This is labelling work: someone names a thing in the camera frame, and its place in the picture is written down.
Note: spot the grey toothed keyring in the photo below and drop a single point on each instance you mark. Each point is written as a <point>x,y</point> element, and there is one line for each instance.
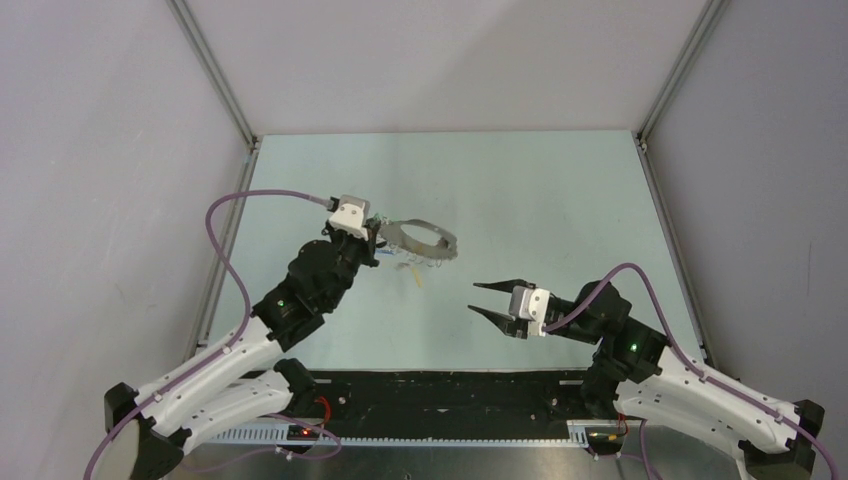
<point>421,238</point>

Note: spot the aluminium frame post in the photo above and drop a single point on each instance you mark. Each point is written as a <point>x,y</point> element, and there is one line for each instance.
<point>205,55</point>
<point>696,40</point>

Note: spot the brass key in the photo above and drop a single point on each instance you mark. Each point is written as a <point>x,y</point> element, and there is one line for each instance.
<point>417,277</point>

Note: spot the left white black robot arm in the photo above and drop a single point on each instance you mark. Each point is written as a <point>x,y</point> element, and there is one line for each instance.
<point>244,375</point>

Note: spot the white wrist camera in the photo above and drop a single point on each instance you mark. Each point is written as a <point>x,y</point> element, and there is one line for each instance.
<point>531,305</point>
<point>349,214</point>

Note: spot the left aluminium frame post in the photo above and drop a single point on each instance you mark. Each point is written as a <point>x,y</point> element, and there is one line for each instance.
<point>205,55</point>

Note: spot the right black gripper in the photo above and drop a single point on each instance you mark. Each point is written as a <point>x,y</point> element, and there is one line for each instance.
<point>507,326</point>

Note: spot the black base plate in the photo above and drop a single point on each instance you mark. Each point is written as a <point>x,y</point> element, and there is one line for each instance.
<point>542,404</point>

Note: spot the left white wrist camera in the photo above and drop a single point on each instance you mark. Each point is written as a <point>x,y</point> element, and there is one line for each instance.
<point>349,214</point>

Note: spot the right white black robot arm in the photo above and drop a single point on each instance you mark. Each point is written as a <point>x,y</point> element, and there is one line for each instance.
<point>638,371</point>

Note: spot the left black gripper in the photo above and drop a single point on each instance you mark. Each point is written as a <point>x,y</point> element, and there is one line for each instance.
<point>367,246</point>

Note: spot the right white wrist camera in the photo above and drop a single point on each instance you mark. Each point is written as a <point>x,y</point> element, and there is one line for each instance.
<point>531,305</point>

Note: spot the right aluminium frame post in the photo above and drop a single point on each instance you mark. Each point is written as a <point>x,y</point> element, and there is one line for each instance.
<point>696,40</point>

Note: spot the grey slotted cable duct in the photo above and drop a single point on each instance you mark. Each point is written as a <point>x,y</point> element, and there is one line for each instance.
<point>286,434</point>

